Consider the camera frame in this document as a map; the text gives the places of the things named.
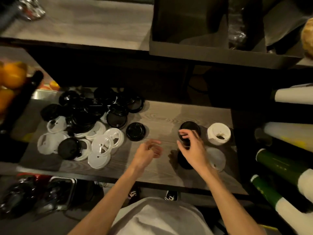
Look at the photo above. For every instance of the person's right hand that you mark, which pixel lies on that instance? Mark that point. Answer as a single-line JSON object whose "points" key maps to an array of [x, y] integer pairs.
{"points": [[195, 154]]}

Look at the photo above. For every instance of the person's left hand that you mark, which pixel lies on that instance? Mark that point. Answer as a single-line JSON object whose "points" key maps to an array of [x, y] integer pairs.
{"points": [[143, 156]]}

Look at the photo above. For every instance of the black cup lid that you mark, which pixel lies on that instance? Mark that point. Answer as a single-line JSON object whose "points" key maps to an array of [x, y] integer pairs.
{"points": [[135, 131], [183, 162], [189, 126]]}

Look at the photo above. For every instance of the clear plastic lids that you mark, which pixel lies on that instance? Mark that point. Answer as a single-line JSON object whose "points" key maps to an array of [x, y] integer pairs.
{"points": [[216, 159]]}

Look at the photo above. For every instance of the stack of white lids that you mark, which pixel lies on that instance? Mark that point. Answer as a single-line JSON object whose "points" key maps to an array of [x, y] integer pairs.
{"points": [[218, 134]]}

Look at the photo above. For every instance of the pile of mixed cup lids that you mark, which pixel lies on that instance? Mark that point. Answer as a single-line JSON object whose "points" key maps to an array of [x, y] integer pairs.
{"points": [[80, 115]]}

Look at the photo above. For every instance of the dark metal organizer box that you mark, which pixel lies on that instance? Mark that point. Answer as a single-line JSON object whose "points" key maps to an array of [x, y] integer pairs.
{"points": [[195, 53]]}

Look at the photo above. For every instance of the person's left forearm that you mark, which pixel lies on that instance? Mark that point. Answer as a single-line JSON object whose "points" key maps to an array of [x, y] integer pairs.
{"points": [[105, 205]]}

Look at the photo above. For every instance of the person's right forearm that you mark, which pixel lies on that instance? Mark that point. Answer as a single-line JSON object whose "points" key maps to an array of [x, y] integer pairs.
{"points": [[232, 205]]}

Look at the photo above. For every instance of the translucent yellow print cup stack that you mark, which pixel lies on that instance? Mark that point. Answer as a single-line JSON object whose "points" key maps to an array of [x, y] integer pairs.
{"points": [[286, 135]]}

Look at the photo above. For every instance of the white paper cup stack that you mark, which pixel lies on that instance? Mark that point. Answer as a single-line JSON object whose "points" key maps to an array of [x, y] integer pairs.
{"points": [[293, 95]]}

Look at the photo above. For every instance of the black left shoe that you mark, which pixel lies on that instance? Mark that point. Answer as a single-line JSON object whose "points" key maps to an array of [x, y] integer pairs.
{"points": [[134, 193]]}

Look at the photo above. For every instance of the black shoe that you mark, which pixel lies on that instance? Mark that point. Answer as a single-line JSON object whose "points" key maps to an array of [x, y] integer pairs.
{"points": [[171, 196], [134, 193]]}

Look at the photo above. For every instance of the black right shoe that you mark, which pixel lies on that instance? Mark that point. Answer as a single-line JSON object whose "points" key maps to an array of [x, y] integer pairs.
{"points": [[171, 196]]}

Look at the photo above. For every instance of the white shirt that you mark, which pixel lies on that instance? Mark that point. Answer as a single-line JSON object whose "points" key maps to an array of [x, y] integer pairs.
{"points": [[159, 217]]}

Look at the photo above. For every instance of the clear plastic bag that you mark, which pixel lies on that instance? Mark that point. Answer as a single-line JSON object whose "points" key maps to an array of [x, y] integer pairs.
{"points": [[236, 26]]}

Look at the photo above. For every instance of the pile of oranges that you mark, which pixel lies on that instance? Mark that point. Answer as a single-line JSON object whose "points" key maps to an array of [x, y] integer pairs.
{"points": [[11, 80]]}

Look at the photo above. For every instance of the grey foil pouch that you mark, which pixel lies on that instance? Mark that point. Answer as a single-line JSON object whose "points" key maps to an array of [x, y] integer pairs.
{"points": [[281, 24]]}

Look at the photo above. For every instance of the tan crumpled paper bundle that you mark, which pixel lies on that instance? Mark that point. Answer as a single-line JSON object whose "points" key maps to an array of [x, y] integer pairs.
{"points": [[307, 37]]}

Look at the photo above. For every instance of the chrome flag stand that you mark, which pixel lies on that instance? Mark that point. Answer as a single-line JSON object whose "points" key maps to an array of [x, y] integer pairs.
{"points": [[30, 8]]}

